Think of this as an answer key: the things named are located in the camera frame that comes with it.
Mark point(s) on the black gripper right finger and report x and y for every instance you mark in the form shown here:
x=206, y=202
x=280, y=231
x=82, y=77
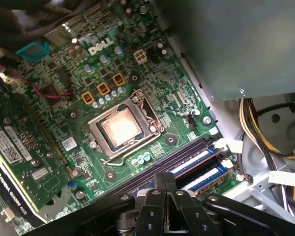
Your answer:
x=199, y=221

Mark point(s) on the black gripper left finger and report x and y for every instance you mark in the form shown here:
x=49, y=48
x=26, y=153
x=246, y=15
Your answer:
x=151, y=221

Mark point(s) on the RAM stick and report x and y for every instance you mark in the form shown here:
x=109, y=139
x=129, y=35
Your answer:
x=206, y=175
x=196, y=159

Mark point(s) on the black open PC case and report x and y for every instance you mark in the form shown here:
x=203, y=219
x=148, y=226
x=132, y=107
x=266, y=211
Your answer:
x=255, y=159

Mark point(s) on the metal CPU socket cover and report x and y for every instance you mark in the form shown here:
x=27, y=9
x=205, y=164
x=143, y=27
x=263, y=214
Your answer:
x=103, y=138

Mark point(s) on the silver CPU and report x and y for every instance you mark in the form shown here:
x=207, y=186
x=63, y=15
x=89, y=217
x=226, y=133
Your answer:
x=120, y=127

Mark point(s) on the green motherboard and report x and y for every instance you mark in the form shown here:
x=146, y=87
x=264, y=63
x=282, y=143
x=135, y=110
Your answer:
x=162, y=81

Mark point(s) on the black Nvidia graphics card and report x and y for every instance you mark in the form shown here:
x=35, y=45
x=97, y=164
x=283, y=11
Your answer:
x=27, y=147

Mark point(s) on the white four-pin power socket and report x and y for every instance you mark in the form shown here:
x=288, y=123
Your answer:
x=140, y=57

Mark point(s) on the grey power supply unit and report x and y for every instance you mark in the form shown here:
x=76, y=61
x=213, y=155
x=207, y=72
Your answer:
x=236, y=49

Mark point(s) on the teal board connector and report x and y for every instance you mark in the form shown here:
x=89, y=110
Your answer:
x=33, y=51

